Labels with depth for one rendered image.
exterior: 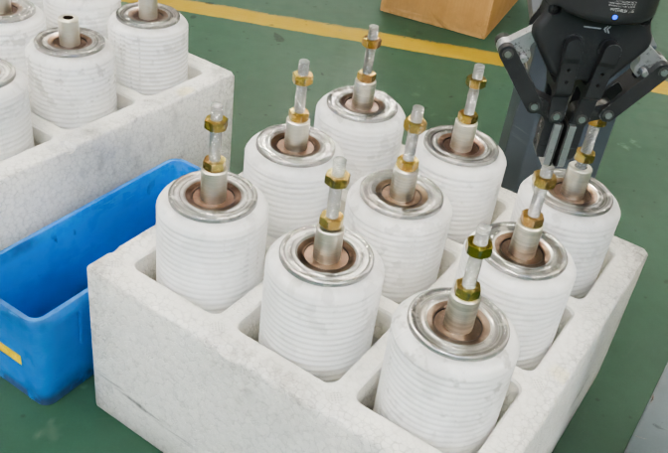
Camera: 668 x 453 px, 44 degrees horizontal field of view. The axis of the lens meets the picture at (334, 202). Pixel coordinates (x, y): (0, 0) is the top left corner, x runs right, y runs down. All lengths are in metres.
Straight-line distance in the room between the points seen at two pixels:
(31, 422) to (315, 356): 0.32
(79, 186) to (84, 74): 0.12
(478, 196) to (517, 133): 0.32
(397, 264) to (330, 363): 0.11
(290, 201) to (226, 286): 0.11
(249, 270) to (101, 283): 0.13
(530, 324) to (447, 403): 0.13
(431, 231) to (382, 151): 0.17
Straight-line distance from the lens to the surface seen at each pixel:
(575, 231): 0.77
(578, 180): 0.79
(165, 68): 1.03
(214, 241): 0.68
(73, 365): 0.87
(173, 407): 0.77
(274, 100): 1.40
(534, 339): 0.71
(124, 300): 0.73
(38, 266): 0.91
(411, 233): 0.71
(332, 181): 0.60
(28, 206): 0.91
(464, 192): 0.81
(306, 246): 0.66
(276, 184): 0.76
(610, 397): 0.98
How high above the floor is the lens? 0.65
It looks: 34 degrees down
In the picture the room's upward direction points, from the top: 8 degrees clockwise
